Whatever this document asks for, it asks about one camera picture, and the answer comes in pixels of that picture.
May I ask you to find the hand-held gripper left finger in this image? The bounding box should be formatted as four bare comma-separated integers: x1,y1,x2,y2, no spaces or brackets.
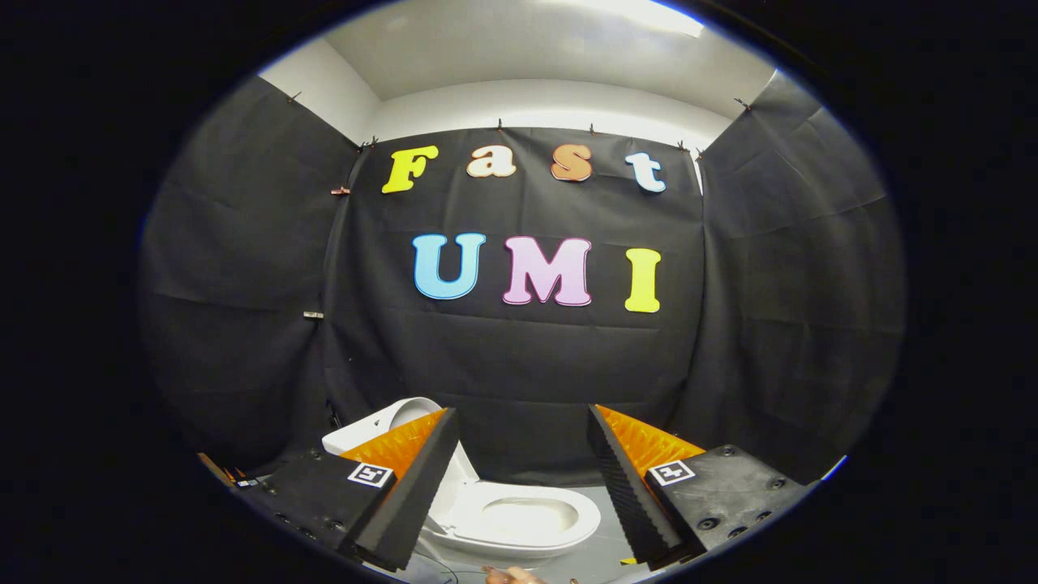
235,408,461,572

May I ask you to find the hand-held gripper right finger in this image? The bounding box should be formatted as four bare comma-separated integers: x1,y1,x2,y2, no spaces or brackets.
586,404,812,569

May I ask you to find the white toilet seat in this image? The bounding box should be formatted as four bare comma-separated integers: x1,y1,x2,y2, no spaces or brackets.
442,480,603,549

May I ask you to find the white toilet tank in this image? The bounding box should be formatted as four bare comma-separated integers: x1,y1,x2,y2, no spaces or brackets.
322,410,394,457

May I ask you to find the white toilet bowl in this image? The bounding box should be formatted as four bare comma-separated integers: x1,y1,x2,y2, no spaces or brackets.
418,519,594,565

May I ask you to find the black backdrop cloth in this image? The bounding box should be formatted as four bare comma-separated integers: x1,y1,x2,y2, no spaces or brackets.
138,69,905,487

